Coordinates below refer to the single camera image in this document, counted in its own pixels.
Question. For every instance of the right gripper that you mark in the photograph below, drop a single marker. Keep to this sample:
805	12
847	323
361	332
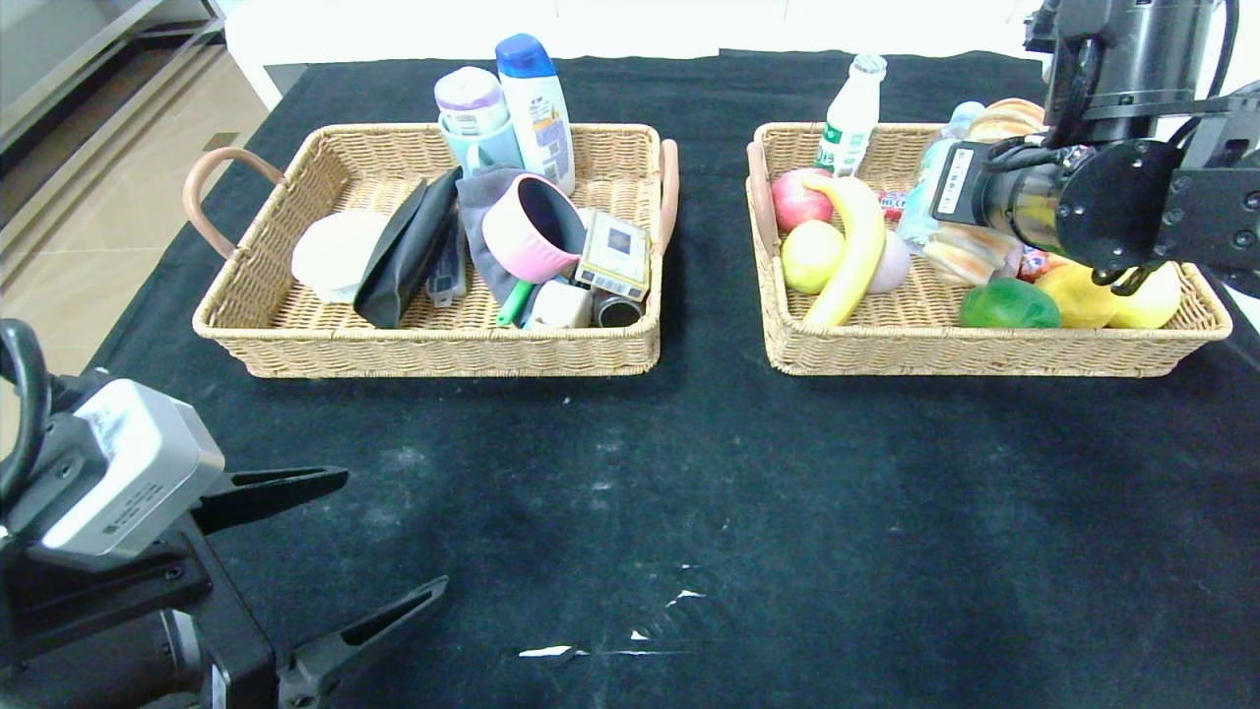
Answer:
953	184

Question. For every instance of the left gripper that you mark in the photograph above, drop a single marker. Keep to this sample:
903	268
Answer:
234	630

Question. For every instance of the clear water bottle blue cap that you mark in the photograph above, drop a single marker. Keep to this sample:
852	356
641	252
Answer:
920	212

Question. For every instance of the ridged bread loaf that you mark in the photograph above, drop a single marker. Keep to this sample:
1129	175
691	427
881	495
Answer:
970	258

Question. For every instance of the yellow banana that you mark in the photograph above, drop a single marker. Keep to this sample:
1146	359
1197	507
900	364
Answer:
856	246

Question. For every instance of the black glasses case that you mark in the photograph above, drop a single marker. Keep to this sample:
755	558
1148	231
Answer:
404	256

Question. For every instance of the playing card box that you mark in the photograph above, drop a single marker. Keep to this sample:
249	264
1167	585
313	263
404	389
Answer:
615	251

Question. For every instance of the pink saucepan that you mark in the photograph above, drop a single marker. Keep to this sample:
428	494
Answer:
527	236

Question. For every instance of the wicker basket with food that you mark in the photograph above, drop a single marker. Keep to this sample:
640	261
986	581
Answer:
886	348

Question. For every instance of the wicker basket with household items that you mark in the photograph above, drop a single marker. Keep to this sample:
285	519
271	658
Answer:
551	350

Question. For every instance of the dark cup in basket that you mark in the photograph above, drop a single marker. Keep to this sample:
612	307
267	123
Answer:
618	313

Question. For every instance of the red chewy candy bar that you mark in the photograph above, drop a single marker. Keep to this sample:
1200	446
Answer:
894	205

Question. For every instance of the pale pink round fruit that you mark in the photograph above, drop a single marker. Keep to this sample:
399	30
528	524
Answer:
894	264

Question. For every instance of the orange snack packet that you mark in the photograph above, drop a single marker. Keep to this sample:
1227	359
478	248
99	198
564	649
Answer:
1034	264

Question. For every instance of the white yogurt drink bottle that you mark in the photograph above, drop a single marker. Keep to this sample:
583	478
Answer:
851	108

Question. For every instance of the green lime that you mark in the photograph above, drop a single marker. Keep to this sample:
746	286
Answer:
1004	305

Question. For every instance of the red apple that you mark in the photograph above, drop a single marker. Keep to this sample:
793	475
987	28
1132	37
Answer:
792	202

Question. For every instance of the small yellow lemon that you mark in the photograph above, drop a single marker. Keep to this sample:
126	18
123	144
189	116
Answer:
807	258

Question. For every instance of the yellow mango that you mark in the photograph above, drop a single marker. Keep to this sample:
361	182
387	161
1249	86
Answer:
1073	300

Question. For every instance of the large yellow lemon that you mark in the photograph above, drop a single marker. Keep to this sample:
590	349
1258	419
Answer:
1157	300

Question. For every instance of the clear plastic case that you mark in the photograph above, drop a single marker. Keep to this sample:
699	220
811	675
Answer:
448	281

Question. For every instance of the white round container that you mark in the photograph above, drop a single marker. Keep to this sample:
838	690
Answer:
335	251

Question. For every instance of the white cabinet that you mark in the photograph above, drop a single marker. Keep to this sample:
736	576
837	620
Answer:
1245	39

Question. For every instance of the small cream cup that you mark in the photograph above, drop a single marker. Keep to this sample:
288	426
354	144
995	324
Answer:
563	305

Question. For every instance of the grey cloth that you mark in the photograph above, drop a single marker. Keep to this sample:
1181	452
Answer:
474	212

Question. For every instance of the black table cloth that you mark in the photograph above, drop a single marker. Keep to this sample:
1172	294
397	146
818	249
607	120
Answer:
689	473

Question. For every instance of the white shampoo bottle blue cap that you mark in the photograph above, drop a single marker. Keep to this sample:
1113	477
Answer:
536	106

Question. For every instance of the mint green mug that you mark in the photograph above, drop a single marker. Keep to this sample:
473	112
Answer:
490	148

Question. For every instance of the purple lid jar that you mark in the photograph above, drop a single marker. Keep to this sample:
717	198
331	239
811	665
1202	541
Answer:
471	96

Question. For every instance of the white low bench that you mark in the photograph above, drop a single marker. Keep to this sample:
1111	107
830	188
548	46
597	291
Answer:
285	44

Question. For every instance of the grey metal shelf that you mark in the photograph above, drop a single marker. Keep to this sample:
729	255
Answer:
59	59

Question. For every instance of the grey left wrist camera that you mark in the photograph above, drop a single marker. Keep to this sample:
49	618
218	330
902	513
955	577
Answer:
128	473

